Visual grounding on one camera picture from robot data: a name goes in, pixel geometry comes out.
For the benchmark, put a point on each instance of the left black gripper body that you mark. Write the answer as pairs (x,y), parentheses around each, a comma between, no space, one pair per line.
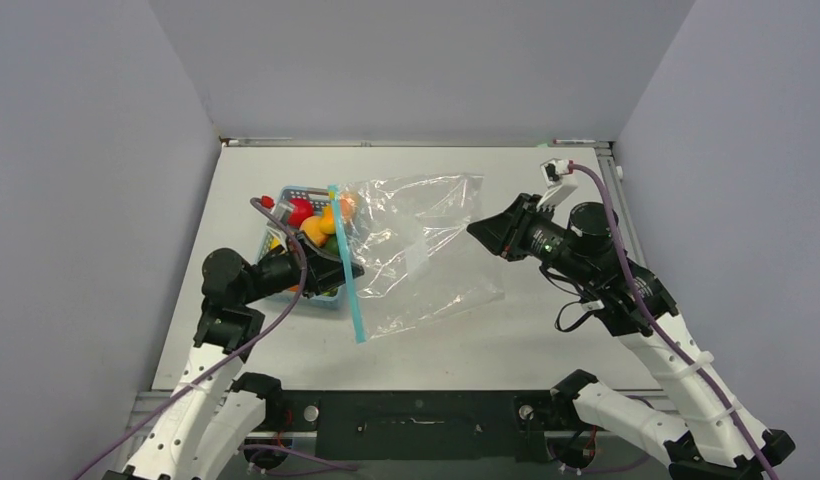
(277,274)

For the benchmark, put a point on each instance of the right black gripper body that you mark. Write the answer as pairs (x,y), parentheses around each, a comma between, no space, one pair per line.
(537,234)

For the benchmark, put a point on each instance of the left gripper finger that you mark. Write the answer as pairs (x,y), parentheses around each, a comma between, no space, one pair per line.
(322,264)
(327,286)

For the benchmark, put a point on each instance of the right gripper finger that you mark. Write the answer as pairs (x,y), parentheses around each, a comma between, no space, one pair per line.
(498,246)
(496,226)

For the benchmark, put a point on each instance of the blue plastic basket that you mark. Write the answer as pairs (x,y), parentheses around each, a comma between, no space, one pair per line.
(274,237)

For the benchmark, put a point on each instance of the clear zip top bag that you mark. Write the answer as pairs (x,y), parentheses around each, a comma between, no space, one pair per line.
(421,265)

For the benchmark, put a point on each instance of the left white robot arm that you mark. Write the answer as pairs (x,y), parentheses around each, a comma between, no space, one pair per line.
(215,403)

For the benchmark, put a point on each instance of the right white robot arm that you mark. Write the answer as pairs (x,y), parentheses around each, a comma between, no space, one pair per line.
(711,435)

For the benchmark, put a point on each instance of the green lime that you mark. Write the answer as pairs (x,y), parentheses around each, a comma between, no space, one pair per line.
(331,246)

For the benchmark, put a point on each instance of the orange yellow mango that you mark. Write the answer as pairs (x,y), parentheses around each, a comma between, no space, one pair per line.
(339,213)

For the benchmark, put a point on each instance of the peach fruit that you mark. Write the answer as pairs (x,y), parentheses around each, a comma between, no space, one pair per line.
(311,227)

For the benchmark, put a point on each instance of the red apple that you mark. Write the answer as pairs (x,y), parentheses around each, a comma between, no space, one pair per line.
(301,210)

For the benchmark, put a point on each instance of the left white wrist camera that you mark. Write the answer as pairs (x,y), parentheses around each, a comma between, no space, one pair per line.
(281,209)

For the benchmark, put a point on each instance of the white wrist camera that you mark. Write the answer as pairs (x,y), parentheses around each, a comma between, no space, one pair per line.
(559,178)
(281,209)

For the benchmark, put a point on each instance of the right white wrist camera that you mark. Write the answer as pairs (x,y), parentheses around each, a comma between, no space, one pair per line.
(559,178)

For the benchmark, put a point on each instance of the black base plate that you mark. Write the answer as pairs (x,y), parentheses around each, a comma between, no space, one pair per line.
(419,425)

